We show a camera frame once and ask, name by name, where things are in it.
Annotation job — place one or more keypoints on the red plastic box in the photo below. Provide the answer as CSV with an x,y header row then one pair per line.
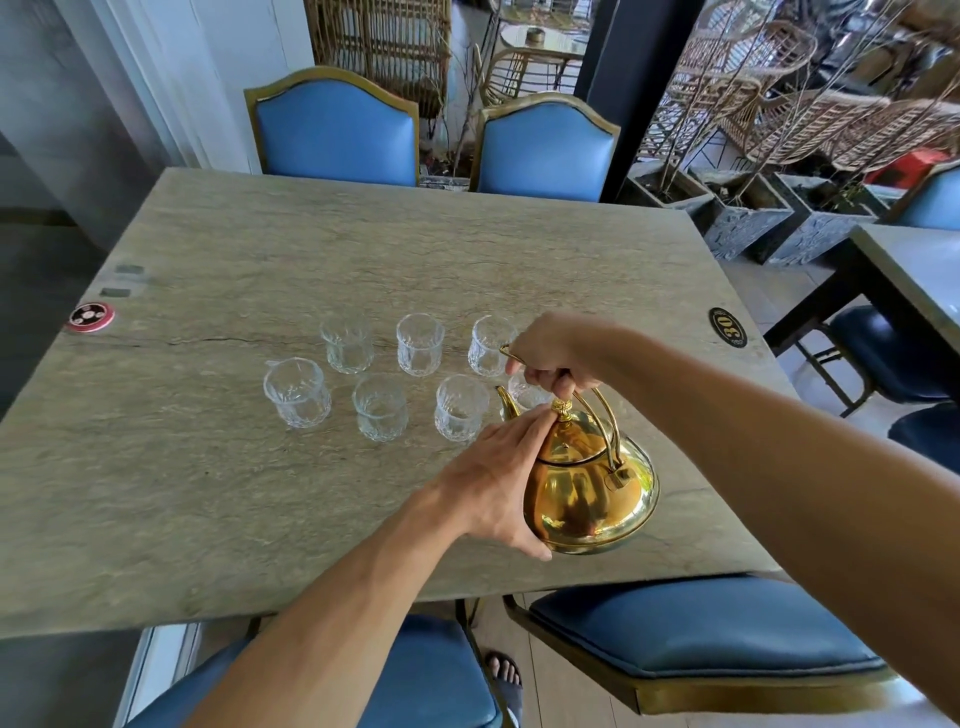
x,y
907,169

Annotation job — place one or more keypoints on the black oval table badge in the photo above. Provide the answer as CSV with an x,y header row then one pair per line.
x,y
727,327

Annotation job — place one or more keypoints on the group of clear glass cups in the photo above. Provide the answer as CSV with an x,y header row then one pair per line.
x,y
382,405

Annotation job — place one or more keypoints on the blue chair with gold frame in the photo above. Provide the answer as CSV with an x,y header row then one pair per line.
x,y
546,150
337,131
705,634
420,686
930,201

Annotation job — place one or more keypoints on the person's sandalled foot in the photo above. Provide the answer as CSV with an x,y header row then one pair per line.
x,y
504,671

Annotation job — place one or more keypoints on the red round sticker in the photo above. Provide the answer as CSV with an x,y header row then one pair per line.
x,y
90,316

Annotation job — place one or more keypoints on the round glass table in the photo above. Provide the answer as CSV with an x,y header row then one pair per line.
x,y
544,39

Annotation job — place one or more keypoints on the dark blue cushioned chair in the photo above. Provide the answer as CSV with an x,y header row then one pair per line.
x,y
930,435
889,352

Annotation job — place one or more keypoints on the grey stone planter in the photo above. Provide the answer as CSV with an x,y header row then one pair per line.
x,y
667,195
817,225
744,219

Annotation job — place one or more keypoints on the small grey sticker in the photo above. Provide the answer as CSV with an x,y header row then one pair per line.
x,y
115,292

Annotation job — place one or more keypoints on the tall rattan rack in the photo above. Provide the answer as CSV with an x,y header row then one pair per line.
x,y
379,45

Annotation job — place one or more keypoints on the person's right hand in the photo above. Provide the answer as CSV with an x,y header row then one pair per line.
x,y
566,345

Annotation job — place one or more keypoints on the person's right thumb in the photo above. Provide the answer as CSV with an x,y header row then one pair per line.
x,y
565,384

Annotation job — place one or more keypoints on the person's left hand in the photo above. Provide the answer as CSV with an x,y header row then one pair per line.
x,y
487,484

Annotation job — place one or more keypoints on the person's right forearm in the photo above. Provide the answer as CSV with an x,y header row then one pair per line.
x,y
795,495

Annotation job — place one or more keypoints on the person's left thumb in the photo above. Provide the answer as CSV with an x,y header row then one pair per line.
x,y
534,541

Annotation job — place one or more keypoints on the gold metal teapot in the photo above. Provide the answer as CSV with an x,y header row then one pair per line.
x,y
589,495

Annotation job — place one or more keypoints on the person's left forearm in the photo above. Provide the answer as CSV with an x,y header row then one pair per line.
x,y
337,622

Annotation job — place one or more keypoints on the grey stone side table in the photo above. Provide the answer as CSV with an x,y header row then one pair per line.
x,y
911,274

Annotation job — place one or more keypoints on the stack of rattan chairs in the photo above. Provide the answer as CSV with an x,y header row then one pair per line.
x,y
795,97

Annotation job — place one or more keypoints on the single rattan armchair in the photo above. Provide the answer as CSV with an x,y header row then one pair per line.
x,y
517,73

